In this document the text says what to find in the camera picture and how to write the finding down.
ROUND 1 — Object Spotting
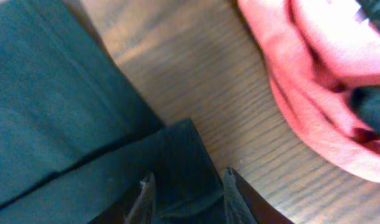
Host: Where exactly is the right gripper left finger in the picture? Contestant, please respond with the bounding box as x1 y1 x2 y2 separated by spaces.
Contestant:
89 173 156 224

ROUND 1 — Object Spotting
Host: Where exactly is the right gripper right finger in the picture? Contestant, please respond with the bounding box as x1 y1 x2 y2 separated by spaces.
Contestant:
223 167 293 224

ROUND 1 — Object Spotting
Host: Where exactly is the black t-shirt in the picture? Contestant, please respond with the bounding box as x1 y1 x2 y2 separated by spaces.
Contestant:
0 1 226 223

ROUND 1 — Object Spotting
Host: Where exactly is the black printed cycling jersey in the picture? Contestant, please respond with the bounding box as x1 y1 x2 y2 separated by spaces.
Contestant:
351 0 380 136

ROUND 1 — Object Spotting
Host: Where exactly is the red cloth garment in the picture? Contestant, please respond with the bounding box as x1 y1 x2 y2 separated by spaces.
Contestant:
238 0 380 183

